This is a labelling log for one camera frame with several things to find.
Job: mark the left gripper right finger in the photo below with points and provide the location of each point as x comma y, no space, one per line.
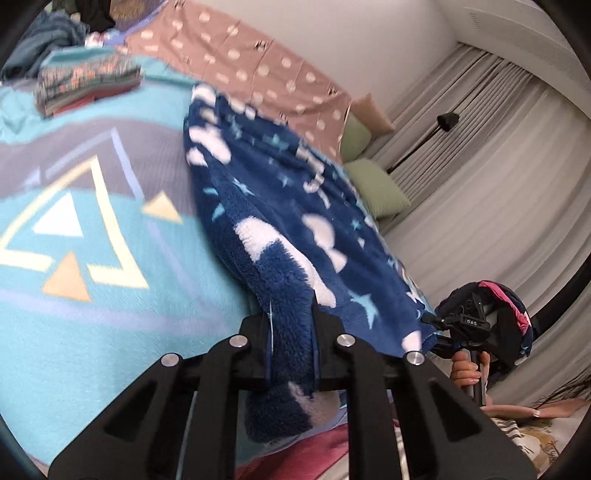
406,417

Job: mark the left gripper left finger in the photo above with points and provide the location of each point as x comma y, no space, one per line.
177,420

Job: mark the navy fleece star pajama top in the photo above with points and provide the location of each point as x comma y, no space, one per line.
288,223

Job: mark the black clothes pile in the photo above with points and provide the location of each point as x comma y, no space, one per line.
95,14

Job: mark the person's right hand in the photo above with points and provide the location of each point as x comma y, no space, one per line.
466,373

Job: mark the near green pillow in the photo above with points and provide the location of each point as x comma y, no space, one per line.
383,197

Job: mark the green pillow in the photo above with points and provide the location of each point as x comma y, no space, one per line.
355,139
383,197

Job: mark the grey window curtain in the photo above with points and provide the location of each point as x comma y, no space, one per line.
505,195

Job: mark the teal grey patterned bedspread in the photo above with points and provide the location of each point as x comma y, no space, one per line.
104,264

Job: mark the black floor lamp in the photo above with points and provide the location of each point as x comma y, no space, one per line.
445,123

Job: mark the far green pillow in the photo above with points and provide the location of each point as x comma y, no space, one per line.
355,139

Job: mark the tan pillow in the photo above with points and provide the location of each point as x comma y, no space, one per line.
369,113

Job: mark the folded pink garment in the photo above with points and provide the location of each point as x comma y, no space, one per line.
76,99

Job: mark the folded floral garment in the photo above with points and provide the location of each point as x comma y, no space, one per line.
113,69

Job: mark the pink polka dot sheet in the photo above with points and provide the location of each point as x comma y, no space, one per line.
250,66

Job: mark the blue teal crumpled blanket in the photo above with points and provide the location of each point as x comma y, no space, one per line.
48,32

